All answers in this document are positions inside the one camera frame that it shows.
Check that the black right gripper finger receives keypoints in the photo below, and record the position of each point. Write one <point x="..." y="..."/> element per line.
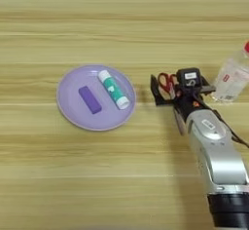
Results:
<point x="155" y="94"/>
<point x="204" y="83"/>

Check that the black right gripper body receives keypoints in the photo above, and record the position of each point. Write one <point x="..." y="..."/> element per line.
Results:
<point x="186" y="105"/>

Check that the clear bottle red cap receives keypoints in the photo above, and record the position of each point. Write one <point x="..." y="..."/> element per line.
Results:
<point x="231" y="81"/>

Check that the green white glue stick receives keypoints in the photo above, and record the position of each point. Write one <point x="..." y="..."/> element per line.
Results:
<point x="113" y="89"/>

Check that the purple rectangular eraser block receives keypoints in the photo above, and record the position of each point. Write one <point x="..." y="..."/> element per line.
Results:
<point x="90" y="99"/>

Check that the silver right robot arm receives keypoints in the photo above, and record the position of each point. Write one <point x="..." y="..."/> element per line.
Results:
<point x="220" y="162"/>

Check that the black box white label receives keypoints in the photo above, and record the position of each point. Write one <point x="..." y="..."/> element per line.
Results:
<point x="188" y="78"/>

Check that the purple round plate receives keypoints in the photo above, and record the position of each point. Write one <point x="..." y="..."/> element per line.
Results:
<point x="74" y="110"/>

